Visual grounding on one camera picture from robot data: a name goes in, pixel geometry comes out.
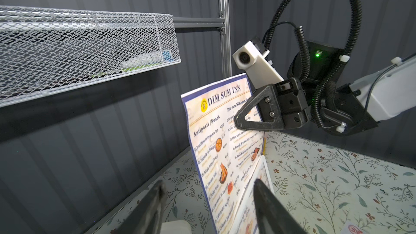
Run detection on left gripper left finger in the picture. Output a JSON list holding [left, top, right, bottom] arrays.
[[117, 180, 167, 234]]

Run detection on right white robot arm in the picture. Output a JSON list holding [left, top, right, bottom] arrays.
[[233, 0, 416, 136]]

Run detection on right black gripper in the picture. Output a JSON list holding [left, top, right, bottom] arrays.
[[234, 77, 310, 132]]

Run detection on pink special menu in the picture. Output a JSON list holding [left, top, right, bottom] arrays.
[[340, 221, 365, 234]]

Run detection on white rack panel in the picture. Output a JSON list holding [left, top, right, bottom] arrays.
[[161, 152, 273, 234]]

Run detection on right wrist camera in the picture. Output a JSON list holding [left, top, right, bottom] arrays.
[[232, 36, 284, 89]]

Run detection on Dim Sum menu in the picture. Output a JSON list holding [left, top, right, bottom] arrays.
[[181, 74, 264, 234]]

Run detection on white wire mesh basket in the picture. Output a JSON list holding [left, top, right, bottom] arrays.
[[1, 5, 181, 107]]

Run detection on white tube in basket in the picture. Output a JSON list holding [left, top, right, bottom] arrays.
[[121, 50, 175, 71]]

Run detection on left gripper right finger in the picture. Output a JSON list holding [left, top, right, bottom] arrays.
[[253, 179, 306, 234]]

